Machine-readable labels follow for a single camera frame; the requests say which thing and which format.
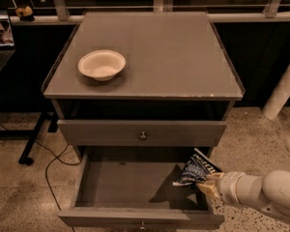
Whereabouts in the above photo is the small yellow black object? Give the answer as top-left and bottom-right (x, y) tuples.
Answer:
(15, 5), (35, 21)

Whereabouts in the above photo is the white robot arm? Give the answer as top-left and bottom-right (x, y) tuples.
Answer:
(197, 170), (290, 225)

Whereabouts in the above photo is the white horizontal rail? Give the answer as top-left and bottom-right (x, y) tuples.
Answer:
(9, 10), (290, 25)

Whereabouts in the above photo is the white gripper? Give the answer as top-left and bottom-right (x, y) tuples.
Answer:
(197, 171), (245, 208)

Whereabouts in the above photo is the grey open middle drawer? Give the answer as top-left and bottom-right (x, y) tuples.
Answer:
(59, 147), (224, 230)

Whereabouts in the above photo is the metal middle drawer knob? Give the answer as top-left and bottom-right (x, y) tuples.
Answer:
(139, 221), (146, 230)

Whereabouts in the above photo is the metal drawer knob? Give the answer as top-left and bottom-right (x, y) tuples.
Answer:
(139, 221), (146, 230)
(139, 131), (148, 140)

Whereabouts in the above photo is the blue chip bag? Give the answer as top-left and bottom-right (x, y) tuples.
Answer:
(173, 148), (221, 187)

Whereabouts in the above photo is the white diagonal pole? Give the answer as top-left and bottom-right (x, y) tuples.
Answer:
(262, 64), (290, 120)

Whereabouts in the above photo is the metal top drawer knob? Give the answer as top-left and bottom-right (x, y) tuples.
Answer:
(139, 131), (148, 140)

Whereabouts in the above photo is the open laptop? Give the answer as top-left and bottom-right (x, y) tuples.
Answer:
(0, 9), (15, 72)

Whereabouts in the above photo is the black floor cable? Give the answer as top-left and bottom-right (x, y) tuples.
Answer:
(0, 113), (82, 232)

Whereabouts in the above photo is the black desk leg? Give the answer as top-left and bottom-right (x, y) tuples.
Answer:
(18, 112), (58, 165)

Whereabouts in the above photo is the grey drawer cabinet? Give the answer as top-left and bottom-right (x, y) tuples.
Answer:
(41, 11), (246, 166)

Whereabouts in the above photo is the white paper bowl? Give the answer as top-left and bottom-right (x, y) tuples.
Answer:
(78, 50), (126, 81)

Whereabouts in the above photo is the grey top drawer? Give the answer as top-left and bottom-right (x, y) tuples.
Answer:
(58, 120), (226, 147)

